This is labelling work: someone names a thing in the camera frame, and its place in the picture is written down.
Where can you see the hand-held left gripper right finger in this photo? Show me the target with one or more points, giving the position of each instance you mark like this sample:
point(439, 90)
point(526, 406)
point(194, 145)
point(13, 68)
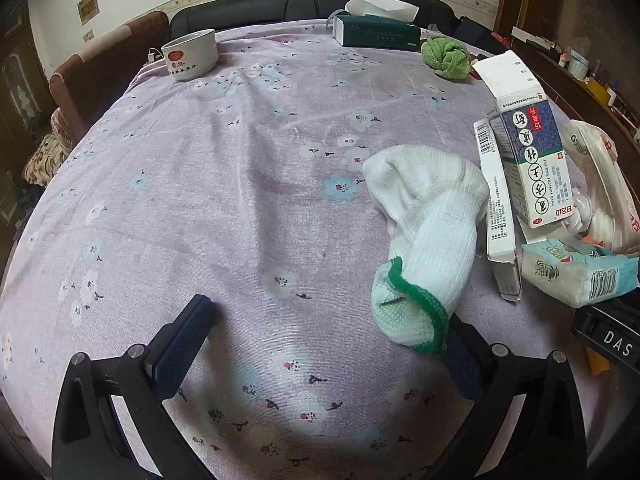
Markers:
point(462, 366)

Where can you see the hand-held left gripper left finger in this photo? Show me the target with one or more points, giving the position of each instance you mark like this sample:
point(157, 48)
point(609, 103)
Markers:
point(185, 341)

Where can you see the light blue tissue pack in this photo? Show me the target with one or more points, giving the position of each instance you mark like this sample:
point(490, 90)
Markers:
point(565, 275)

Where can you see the white sock with green trim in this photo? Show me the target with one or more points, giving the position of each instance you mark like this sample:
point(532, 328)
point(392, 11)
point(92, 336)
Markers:
point(430, 220)

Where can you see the floral purple tablecloth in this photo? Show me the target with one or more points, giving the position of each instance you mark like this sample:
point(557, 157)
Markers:
point(225, 185)

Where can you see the white printed plastic bag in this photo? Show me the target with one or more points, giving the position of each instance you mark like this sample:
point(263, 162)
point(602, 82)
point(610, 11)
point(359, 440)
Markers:
point(600, 170)

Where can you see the tall blue white medicine box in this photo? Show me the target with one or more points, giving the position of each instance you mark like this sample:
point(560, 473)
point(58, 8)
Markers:
point(535, 160)

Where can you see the wooden brick-pattern counter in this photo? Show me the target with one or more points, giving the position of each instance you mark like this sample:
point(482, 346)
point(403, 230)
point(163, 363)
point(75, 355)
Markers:
point(575, 97)

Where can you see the yellow tape roll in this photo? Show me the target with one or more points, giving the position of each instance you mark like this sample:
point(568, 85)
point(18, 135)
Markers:
point(602, 91)

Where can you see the light blue round tin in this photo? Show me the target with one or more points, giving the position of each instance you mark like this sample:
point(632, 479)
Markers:
point(580, 64)

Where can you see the brown armchair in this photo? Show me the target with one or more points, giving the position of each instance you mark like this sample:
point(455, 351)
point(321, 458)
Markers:
point(100, 70)

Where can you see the white ceramic cup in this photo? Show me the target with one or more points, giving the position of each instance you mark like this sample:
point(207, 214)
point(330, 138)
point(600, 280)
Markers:
point(192, 55)

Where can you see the white charger plug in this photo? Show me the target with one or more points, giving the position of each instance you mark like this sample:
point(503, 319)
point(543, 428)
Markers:
point(154, 55)

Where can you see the dark wooden cabinet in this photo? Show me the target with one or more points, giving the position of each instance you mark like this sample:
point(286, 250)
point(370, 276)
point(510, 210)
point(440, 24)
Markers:
point(22, 85)

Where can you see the green cloth ball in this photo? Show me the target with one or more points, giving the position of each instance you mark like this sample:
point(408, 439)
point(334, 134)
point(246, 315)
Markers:
point(446, 57)

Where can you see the black leather sofa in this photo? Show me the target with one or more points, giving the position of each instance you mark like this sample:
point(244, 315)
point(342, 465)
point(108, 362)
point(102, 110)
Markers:
point(260, 10)

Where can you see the green tissue box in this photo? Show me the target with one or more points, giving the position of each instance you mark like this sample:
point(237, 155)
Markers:
point(375, 35)

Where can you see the wall socket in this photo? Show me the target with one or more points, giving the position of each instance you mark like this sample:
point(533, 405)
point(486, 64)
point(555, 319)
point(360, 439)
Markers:
point(89, 35)

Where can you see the small yellow wall plaque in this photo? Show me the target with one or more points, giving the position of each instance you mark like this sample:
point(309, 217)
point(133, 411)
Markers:
point(87, 7)

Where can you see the wooden partition frame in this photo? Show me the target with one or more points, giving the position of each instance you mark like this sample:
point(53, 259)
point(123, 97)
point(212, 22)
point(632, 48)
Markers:
point(510, 0)

